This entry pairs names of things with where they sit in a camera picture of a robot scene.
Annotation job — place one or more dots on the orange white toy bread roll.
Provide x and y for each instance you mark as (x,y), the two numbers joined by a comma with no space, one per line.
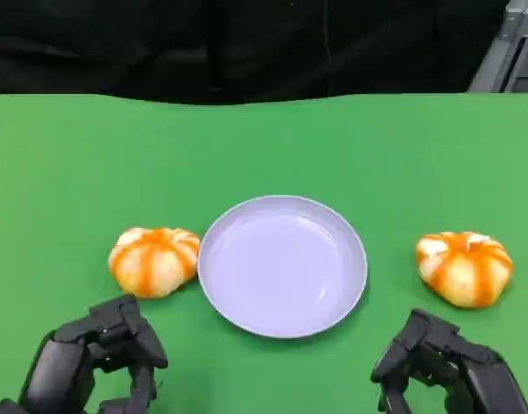
(154,262)
(464,269)

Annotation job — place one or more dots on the green table cloth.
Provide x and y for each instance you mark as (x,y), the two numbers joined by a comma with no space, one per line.
(264,181)

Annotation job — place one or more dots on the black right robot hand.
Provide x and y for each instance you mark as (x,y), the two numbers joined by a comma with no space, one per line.
(462,366)

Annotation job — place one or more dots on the lilac plate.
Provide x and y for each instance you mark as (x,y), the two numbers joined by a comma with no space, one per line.
(283,266)

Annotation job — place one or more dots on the grey metal frame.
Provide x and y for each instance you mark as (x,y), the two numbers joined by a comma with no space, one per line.
(505,52)

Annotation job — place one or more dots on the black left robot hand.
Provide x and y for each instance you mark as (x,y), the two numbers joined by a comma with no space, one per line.
(63,358)

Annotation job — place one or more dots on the black backdrop curtain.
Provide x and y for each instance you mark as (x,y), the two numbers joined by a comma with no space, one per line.
(229,43)

